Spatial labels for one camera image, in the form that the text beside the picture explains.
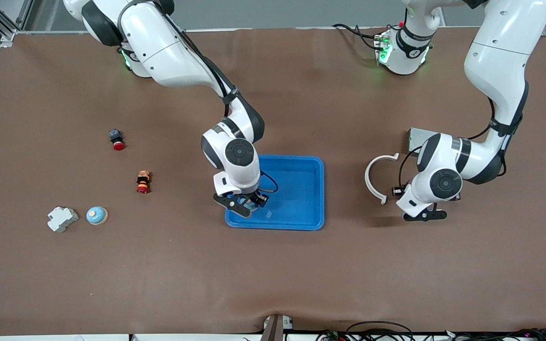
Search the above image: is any black cable at arm base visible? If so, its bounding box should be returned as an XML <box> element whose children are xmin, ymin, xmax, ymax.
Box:
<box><xmin>332</xmin><ymin>24</ymin><xmax>382</xmax><ymax>50</ymax></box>

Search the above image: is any black and red emergency button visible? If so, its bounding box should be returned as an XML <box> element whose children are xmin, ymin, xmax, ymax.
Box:
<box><xmin>108</xmin><ymin>129</ymin><xmax>126</xmax><ymax>152</ymax></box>

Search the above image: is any red yellow push button switch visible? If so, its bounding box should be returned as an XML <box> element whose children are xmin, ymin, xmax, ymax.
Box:
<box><xmin>136</xmin><ymin>170</ymin><xmax>152</xmax><ymax>195</ymax></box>

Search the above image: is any metal bracket at table edge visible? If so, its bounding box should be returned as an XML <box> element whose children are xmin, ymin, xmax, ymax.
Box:
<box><xmin>260</xmin><ymin>314</ymin><xmax>295</xmax><ymax>341</ymax></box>

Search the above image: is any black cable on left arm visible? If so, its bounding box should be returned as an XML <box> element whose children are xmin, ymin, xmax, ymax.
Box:
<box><xmin>392</xmin><ymin>83</ymin><xmax>529</xmax><ymax>196</ymax></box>

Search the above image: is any blue plastic tray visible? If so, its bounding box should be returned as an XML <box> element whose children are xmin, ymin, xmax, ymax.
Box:
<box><xmin>225</xmin><ymin>154</ymin><xmax>326</xmax><ymax>231</ymax></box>

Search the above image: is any black cable loop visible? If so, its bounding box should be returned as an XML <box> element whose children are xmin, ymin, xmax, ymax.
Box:
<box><xmin>346</xmin><ymin>321</ymin><xmax>414</xmax><ymax>341</ymax></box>

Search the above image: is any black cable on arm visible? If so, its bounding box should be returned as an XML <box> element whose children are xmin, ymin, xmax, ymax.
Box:
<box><xmin>392</xmin><ymin>83</ymin><xmax>529</xmax><ymax>196</ymax></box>
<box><xmin>117</xmin><ymin>0</ymin><xmax>279</xmax><ymax>194</ymax></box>

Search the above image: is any white curved pipe clamp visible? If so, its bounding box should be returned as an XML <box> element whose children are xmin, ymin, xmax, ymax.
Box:
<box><xmin>365</xmin><ymin>153</ymin><xmax>400</xmax><ymax>205</ymax></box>

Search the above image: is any silver metal power supply box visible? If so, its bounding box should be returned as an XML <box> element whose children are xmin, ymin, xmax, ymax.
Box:
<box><xmin>408</xmin><ymin>127</ymin><xmax>444</xmax><ymax>154</ymax></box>

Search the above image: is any white circuit breaker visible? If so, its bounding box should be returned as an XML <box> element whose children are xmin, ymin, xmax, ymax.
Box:
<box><xmin>47</xmin><ymin>206</ymin><xmax>80</xmax><ymax>233</ymax></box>

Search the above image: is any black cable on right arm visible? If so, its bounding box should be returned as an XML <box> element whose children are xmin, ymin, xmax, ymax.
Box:
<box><xmin>117</xmin><ymin>0</ymin><xmax>279</xmax><ymax>194</ymax></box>

